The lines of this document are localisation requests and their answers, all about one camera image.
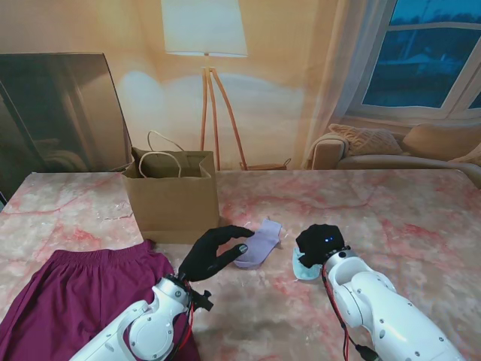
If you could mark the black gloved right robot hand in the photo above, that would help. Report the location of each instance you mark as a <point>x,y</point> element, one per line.
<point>319,240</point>

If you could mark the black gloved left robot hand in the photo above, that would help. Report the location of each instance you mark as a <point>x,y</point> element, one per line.
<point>203,259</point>

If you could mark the light blue sock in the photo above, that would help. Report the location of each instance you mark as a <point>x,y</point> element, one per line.
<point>306,273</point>

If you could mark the kraft paper bag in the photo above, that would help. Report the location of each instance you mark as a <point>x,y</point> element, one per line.
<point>176,207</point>

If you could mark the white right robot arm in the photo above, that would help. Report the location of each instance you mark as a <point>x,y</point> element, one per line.
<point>387,316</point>

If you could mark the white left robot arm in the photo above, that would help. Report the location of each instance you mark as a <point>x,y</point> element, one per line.
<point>150,331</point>

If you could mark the maroon shorts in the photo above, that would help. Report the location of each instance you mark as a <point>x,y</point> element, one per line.
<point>75,301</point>

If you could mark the lilac sock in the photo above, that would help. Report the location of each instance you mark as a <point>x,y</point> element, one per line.
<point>263,244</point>

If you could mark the wicker basket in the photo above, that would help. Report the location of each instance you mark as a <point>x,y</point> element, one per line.
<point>267,166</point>

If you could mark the beige sofa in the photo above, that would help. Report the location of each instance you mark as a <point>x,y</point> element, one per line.
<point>376,162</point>

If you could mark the cream knitted cushion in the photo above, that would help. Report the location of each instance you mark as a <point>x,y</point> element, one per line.
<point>366,141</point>

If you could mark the plain beige cushion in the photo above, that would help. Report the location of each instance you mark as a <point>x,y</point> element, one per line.
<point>439,141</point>

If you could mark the sheer cream curtain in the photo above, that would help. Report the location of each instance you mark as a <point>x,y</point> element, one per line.
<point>338,75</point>

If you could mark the dark glass panel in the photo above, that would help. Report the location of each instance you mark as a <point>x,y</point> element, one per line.
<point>56,113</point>

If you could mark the tripod floor lamp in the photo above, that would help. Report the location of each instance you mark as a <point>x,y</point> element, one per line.
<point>204,30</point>

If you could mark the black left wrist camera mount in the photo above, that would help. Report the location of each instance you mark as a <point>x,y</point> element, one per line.
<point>203,300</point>

